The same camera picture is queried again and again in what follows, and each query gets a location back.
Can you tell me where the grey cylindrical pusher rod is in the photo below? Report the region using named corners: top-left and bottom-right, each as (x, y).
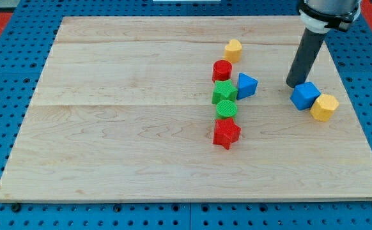
top-left (286, 28), bottom-right (326, 88)

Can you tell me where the blue cube block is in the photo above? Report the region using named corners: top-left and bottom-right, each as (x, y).
top-left (290, 82), bottom-right (321, 111)

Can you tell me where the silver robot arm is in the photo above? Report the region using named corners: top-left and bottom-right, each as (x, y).
top-left (286, 0), bottom-right (361, 88)

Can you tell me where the green circle block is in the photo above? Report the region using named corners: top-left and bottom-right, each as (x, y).
top-left (215, 100), bottom-right (238, 119)

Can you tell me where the yellow hexagon block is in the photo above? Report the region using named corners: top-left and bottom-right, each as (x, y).
top-left (310, 94), bottom-right (339, 122)

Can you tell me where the blue triangle block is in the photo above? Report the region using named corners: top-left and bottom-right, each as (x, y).
top-left (236, 73), bottom-right (258, 100)

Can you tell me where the yellow heart block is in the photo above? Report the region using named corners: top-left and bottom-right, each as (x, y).
top-left (224, 39), bottom-right (242, 63)

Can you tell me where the red cylinder block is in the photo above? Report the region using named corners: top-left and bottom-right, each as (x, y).
top-left (212, 59), bottom-right (233, 82)

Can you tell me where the green star block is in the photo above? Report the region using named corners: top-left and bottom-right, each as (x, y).
top-left (212, 79), bottom-right (238, 104)

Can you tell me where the red star block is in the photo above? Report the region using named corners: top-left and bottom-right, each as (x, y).
top-left (212, 117), bottom-right (241, 150)

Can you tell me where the wooden board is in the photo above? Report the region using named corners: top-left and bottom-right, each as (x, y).
top-left (0, 16), bottom-right (372, 203)

